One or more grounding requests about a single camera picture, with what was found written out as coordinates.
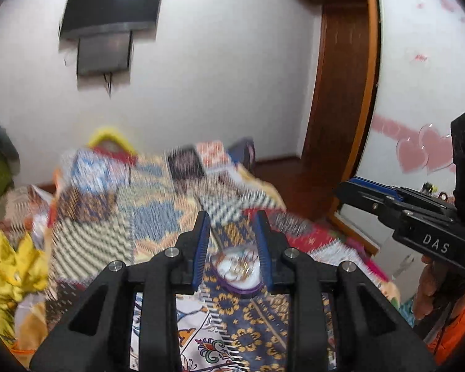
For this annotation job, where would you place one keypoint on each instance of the patchwork printed blanket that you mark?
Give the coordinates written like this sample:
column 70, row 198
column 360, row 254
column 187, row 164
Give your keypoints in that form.
column 159, row 217

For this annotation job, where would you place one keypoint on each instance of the yellow cloth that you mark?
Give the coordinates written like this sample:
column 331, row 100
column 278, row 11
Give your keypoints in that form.
column 11, row 271

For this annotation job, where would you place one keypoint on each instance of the person's right forearm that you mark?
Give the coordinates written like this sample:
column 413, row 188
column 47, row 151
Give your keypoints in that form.
column 453, row 329

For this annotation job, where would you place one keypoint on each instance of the yellow fleece blanket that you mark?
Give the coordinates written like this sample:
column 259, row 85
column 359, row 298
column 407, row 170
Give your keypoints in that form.
column 267, row 190

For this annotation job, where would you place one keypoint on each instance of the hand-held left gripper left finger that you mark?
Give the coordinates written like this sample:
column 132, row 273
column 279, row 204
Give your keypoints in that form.
column 201, row 252

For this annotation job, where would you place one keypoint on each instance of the black wall television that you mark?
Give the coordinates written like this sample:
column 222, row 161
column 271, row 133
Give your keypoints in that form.
column 112, row 4

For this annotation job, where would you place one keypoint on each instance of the dark bag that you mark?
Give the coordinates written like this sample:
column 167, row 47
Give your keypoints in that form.
column 242, row 149

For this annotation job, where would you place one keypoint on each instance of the wooden door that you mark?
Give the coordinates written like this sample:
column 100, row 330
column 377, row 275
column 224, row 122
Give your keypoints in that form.
column 341, row 104

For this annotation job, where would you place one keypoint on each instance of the person's right hand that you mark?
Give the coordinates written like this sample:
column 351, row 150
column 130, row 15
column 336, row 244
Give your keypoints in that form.
column 424, row 294

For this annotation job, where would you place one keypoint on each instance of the small black wall monitor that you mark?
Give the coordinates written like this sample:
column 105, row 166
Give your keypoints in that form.
column 104, row 52

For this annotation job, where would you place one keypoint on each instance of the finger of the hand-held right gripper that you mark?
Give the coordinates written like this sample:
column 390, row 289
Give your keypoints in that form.
column 376, row 186
column 368, row 201

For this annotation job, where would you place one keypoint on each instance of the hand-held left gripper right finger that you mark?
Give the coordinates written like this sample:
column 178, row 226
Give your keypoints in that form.
column 263, row 248

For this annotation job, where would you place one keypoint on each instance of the purple heart-shaped tin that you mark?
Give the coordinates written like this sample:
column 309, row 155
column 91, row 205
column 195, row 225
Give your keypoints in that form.
column 238, row 288

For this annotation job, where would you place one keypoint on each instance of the grey garment pile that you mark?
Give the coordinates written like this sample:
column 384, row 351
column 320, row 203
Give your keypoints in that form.
column 0, row 135

